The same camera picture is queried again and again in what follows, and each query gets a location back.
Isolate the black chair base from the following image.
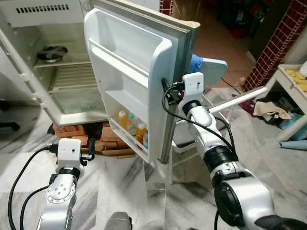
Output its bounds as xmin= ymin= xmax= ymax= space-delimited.
xmin=0 ymin=100 xmax=20 ymax=131

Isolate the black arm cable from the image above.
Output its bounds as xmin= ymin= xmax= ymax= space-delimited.
xmin=7 ymin=146 xmax=58 ymax=230
xmin=19 ymin=186 xmax=52 ymax=230
xmin=161 ymin=86 xmax=236 ymax=154

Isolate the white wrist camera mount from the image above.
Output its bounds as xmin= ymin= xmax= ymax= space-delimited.
xmin=184 ymin=72 xmax=204 ymax=102
xmin=57 ymin=139 xmax=83 ymax=168

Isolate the teal plastic bag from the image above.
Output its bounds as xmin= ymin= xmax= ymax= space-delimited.
xmin=278 ymin=113 xmax=307 ymax=130

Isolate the white fridge body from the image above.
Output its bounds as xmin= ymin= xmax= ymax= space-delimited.
xmin=0 ymin=0 xmax=111 ymax=127

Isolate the white storage rack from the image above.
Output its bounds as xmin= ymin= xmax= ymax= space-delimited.
xmin=265 ymin=64 xmax=307 ymax=143

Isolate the clear plastic bottle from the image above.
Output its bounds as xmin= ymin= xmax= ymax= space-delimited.
xmin=128 ymin=113 xmax=138 ymax=136

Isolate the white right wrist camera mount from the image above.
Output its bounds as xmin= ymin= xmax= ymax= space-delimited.
xmin=184 ymin=72 xmax=204 ymax=102

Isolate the beige cloth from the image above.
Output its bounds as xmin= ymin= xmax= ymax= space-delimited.
xmin=253 ymin=100 xmax=292 ymax=120

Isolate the red brick stack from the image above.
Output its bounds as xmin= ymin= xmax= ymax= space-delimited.
xmin=52 ymin=122 xmax=104 ymax=140
xmin=86 ymin=137 xmax=136 ymax=157

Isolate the clear acrylic stand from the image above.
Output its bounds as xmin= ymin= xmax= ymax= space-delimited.
xmin=143 ymin=158 xmax=173 ymax=230

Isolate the white fridge door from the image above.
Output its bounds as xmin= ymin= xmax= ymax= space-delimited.
xmin=84 ymin=0 xmax=201 ymax=164

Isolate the orange juice bottle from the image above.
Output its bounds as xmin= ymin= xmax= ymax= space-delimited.
xmin=135 ymin=123 xmax=146 ymax=145
xmin=118 ymin=110 xmax=129 ymax=131

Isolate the yellow cloth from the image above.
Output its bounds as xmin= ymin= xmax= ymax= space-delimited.
xmin=285 ymin=69 xmax=307 ymax=92

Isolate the dark red cloth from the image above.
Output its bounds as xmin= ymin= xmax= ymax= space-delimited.
xmin=239 ymin=98 xmax=257 ymax=115

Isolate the light blue chair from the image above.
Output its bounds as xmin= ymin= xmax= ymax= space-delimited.
xmin=168 ymin=57 xmax=240 ymax=185

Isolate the grey robot leg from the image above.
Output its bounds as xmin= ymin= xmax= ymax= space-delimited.
xmin=103 ymin=212 xmax=132 ymax=230

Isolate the white wire fridge shelf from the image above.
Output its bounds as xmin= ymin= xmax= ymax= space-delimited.
xmin=47 ymin=62 xmax=99 ymax=92

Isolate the glass crisper cover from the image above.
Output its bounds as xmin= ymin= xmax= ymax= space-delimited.
xmin=50 ymin=86 xmax=108 ymax=115

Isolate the blue cloth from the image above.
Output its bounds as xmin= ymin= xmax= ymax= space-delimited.
xmin=189 ymin=54 xmax=204 ymax=75

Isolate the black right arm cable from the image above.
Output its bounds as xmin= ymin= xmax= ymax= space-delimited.
xmin=161 ymin=86 xmax=236 ymax=154

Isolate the red tiled pillar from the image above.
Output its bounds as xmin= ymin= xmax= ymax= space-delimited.
xmin=242 ymin=0 xmax=307 ymax=92

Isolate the light blue flat item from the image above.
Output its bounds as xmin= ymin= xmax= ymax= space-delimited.
xmin=278 ymin=139 xmax=307 ymax=150

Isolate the steel bowl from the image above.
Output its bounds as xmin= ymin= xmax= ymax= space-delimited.
xmin=37 ymin=46 xmax=69 ymax=64

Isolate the white pole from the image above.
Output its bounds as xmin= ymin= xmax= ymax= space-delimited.
xmin=209 ymin=86 xmax=269 ymax=114

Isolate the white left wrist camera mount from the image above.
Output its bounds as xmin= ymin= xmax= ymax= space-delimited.
xmin=57 ymin=139 xmax=83 ymax=168

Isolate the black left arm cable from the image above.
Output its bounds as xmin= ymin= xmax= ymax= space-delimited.
xmin=19 ymin=186 xmax=52 ymax=230
xmin=7 ymin=146 xmax=58 ymax=230

